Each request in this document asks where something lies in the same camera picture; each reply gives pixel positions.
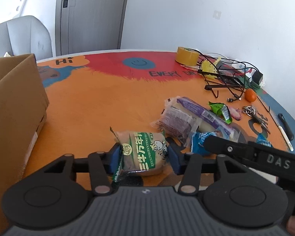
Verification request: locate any green snack packet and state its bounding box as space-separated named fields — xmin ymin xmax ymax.
xmin=208 ymin=102 xmax=232 ymax=124

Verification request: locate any brown cardboard box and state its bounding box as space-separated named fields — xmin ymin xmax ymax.
xmin=0 ymin=54 xmax=49 ymax=233

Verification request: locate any orange tangerine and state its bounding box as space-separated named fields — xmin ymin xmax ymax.
xmin=245 ymin=88 xmax=257 ymax=103

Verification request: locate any black laptop stand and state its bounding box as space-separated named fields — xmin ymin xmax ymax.
xmin=197 ymin=69 xmax=245 ymax=100

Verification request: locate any green white bread packet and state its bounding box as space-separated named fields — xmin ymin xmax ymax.
xmin=110 ymin=128 xmax=168 ymax=182

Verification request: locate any car key bunch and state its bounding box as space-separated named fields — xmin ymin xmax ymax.
xmin=242 ymin=105 xmax=271 ymax=134

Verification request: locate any grey door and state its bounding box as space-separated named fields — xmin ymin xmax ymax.
xmin=55 ymin=0 xmax=127 ymax=56

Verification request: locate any yellow tape roll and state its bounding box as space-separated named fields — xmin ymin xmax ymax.
xmin=175 ymin=46 xmax=200 ymax=67

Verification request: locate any blue green candy packet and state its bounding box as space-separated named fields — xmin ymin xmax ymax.
xmin=256 ymin=133 xmax=273 ymax=148

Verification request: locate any black power adapter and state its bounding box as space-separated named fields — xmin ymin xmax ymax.
xmin=252 ymin=71 xmax=263 ymax=85

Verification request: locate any black usb cable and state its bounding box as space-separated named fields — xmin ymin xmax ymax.
xmin=199 ymin=52 xmax=261 ymax=103

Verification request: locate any grey chair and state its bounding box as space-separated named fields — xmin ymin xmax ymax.
xmin=0 ymin=16 xmax=53 ymax=60

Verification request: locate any white handled knife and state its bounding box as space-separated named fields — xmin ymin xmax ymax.
xmin=271 ymin=113 xmax=294 ymax=152

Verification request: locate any purple long cake packet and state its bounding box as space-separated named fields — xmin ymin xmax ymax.
xmin=165 ymin=96 xmax=240 ymax=142

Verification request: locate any colourful cartoon table mat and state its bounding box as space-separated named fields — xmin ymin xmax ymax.
xmin=24 ymin=51 xmax=295 ymax=190

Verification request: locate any white power strip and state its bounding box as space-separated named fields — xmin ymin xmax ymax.
xmin=232 ymin=62 xmax=265 ymax=87

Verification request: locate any yellow plastic toy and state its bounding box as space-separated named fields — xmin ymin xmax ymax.
xmin=201 ymin=57 xmax=221 ymax=79

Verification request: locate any pink keychain charm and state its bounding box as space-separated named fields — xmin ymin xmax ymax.
xmin=229 ymin=107 xmax=242 ymax=121

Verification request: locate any blue snack packet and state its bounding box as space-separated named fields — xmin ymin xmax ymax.
xmin=191 ymin=131 xmax=222 ymax=157

